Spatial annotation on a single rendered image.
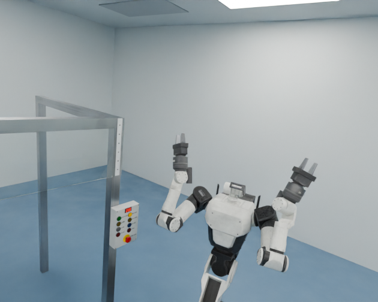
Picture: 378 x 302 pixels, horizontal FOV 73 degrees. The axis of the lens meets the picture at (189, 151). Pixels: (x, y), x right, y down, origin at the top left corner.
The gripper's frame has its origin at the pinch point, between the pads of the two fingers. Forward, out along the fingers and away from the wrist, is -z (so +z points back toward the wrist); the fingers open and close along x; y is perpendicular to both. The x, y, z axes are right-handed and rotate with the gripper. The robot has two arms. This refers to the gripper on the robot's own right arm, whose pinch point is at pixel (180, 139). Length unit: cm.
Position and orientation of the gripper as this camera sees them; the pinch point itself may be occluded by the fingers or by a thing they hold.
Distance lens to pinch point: 153.5
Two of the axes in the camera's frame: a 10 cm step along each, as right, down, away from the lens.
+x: 5.8, -1.3, -8.1
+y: -8.2, -0.9, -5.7
